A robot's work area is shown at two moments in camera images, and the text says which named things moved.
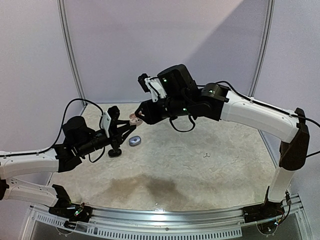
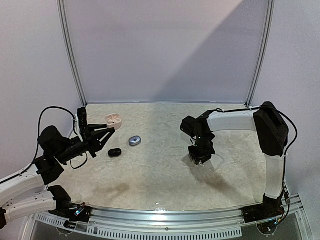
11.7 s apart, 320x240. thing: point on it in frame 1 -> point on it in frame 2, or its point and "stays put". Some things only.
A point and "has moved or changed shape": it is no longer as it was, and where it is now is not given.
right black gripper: (155, 111) -> (201, 153)
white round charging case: (135, 120) has moved or changed shape
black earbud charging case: (111, 153) stays put
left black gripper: (116, 133) -> (92, 141)
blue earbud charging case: (134, 140) stays put
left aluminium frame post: (61, 8) stays put
